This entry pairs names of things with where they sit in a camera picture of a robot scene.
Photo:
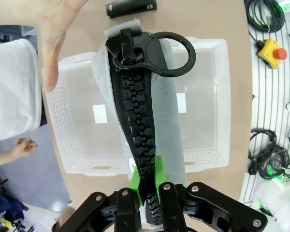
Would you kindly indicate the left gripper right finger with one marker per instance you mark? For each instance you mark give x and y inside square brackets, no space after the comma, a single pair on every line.
[174,207]

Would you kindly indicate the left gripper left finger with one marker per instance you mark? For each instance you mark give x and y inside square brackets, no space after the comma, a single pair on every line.
[125,212]

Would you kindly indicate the gray pouch with black zipper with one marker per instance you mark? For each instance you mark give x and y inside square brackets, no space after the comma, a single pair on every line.
[164,116]

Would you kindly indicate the black cylindrical object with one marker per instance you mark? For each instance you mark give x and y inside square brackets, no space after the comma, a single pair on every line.
[130,8]

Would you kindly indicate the person's right forearm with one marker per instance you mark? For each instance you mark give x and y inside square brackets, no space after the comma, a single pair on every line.
[1,160]

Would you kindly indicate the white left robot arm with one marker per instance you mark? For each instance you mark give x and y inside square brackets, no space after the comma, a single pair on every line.
[280,195]

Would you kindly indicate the person's right hand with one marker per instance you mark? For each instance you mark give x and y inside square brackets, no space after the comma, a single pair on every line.
[24,148]

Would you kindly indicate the person's left hand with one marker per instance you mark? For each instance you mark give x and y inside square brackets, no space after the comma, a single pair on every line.
[55,31]

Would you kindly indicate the white perforated plastic basket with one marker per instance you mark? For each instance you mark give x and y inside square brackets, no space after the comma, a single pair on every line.
[82,111]
[207,96]

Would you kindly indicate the person in white printed T-shirt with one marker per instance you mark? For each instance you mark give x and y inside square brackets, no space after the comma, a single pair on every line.
[12,91]

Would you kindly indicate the yellow emergency stop button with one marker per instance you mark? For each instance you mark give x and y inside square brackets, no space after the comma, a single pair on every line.
[270,52]

